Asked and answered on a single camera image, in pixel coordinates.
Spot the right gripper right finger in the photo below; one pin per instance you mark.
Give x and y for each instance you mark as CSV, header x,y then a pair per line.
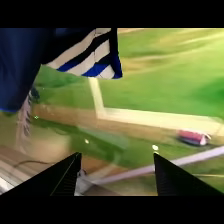
x,y
175,181

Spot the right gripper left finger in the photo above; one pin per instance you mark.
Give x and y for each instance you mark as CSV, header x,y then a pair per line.
x,y
60,180

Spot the blue white striped garment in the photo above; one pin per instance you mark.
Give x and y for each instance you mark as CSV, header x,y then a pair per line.
x,y
20,63

